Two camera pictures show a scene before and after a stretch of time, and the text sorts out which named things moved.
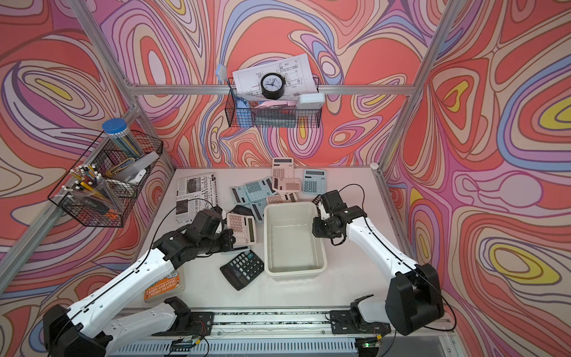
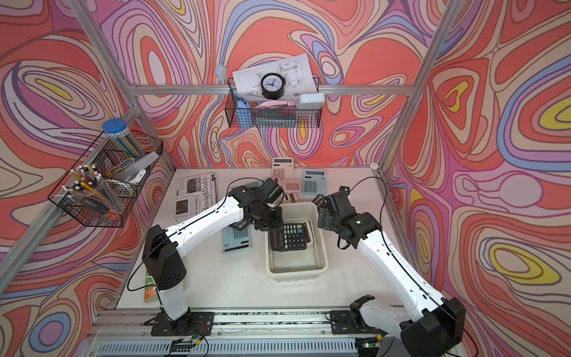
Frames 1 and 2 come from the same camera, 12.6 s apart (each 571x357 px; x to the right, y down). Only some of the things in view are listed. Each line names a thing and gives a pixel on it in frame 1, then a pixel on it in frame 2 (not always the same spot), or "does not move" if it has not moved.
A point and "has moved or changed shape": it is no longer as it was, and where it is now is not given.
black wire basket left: [104, 186] does not move
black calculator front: [241, 270] -> [290, 237]
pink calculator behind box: [282, 197] does not move
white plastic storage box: [291, 248] does not move
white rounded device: [311, 100] does not move
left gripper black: [229, 243] -> [277, 223]
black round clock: [273, 85] does not move
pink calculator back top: [282, 167] does not move
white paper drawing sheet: [299, 80] does not move
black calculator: [241, 210] has moved or changed shape
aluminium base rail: [281, 332] does not move
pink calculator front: [244, 228] -> [308, 232]
